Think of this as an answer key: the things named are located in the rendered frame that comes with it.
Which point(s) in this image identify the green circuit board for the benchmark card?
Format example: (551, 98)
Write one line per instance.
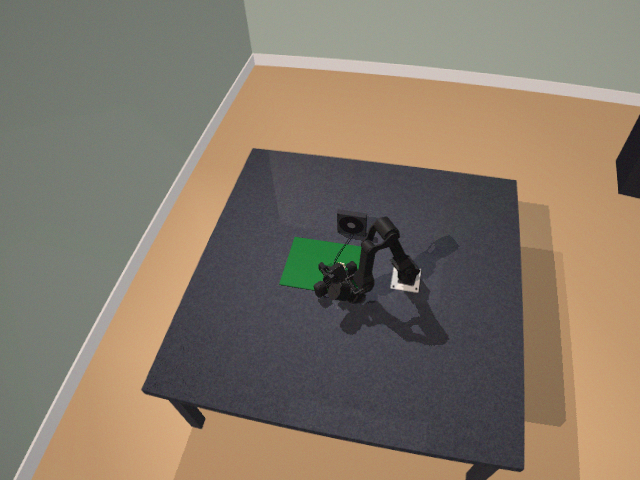
(302, 269)

